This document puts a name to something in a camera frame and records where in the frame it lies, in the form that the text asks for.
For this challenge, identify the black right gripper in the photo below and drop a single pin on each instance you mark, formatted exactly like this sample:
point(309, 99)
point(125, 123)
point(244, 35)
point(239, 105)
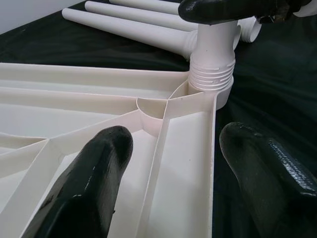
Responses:
point(277, 8)

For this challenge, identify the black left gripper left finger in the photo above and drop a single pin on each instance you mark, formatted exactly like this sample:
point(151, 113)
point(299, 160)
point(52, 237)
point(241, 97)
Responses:
point(86, 186)

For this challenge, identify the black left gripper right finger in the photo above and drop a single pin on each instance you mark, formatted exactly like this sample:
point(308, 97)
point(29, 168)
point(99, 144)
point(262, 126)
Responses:
point(272, 186)

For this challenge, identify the white plastic children table top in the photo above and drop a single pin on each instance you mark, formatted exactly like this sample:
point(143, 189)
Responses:
point(74, 99)

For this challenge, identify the black table cloth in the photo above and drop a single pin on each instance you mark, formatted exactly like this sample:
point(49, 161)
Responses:
point(272, 74)

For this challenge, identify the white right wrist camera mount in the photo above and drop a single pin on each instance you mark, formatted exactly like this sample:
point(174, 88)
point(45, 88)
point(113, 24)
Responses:
point(308, 6)

